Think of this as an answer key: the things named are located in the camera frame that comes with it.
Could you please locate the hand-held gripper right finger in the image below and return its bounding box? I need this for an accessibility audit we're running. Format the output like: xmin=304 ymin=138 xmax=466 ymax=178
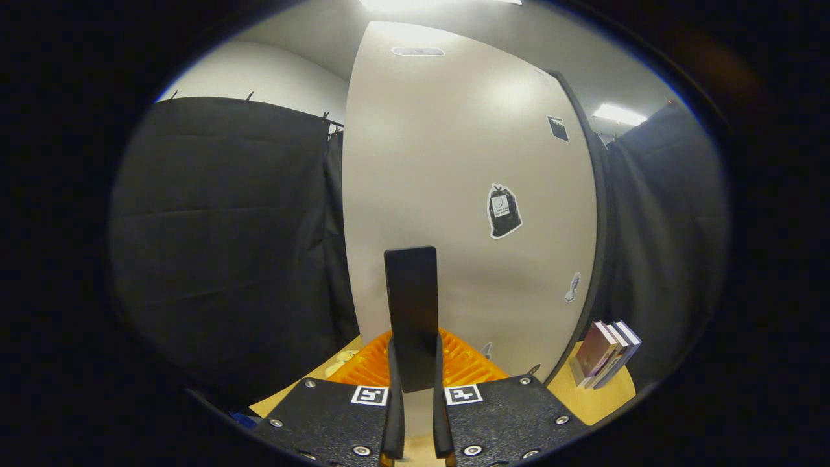
xmin=433 ymin=329 xmax=589 ymax=467

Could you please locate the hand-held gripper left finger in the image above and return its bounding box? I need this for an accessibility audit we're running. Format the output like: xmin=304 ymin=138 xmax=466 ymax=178
xmin=250 ymin=329 xmax=407 ymax=467

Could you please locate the black door handle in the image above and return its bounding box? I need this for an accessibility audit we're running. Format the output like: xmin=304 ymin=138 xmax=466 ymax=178
xmin=384 ymin=246 xmax=439 ymax=394

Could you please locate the pale yellow object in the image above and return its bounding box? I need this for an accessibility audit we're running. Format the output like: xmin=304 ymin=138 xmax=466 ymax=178
xmin=324 ymin=350 xmax=360 ymax=378

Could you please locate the pink book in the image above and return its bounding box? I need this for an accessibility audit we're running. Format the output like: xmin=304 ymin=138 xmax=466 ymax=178
xmin=571 ymin=320 xmax=618 ymax=383

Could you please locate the white spine book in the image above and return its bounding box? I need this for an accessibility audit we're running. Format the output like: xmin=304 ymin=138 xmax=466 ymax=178
xmin=584 ymin=322 xmax=631 ymax=389

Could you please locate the blue and white book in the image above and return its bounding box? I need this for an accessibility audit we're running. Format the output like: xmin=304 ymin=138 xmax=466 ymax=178
xmin=591 ymin=320 xmax=643 ymax=390

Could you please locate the black backdrop cloth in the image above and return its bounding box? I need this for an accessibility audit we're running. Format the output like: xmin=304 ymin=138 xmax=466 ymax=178
xmin=107 ymin=96 xmax=730 ymax=416

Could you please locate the small ceiling light panel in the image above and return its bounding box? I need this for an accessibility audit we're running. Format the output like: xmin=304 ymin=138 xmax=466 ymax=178
xmin=592 ymin=104 xmax=648 ymax=126

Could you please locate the large ceiling light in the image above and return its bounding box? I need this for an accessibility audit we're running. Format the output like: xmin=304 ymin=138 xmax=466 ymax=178
xmin=360 ymin=0 xmax=523 ymax=12

